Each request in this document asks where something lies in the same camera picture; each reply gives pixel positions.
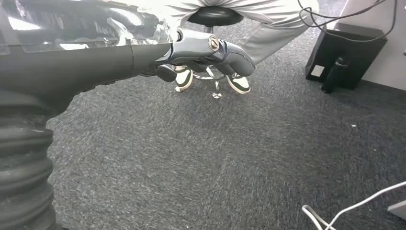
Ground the person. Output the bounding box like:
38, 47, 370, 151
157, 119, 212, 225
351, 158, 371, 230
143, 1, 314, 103
104, 0, 320, 95

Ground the chrome base stool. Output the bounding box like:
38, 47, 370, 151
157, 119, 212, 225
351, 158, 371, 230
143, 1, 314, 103
187, 6, 244, 100

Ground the black bottle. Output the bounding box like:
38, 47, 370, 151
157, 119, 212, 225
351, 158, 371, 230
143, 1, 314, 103
321, 57, 349, 94

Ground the black box case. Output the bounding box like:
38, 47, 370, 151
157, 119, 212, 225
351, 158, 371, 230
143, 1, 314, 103
305, 21, 388, 90

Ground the white panel piece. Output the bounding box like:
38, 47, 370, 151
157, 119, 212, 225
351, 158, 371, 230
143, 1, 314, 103
387, 200, 406, 220

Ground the white floor cable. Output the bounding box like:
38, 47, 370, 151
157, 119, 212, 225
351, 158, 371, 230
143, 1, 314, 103
301, 181, 406, 230

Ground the black hanging cable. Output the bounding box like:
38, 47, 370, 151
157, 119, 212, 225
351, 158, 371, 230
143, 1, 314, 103
297, 0, 399, 43

